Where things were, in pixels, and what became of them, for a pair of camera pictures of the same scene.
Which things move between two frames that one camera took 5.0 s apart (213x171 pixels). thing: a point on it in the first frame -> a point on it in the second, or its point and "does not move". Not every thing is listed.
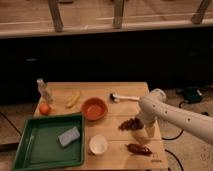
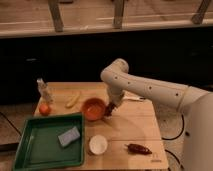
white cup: (98, 144) does not move
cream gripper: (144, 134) -> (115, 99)
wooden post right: (197, 18) does not move
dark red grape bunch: (133, 123) -> (109, 108)
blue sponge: (69, 136) does not move
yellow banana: (74, 99) does not move
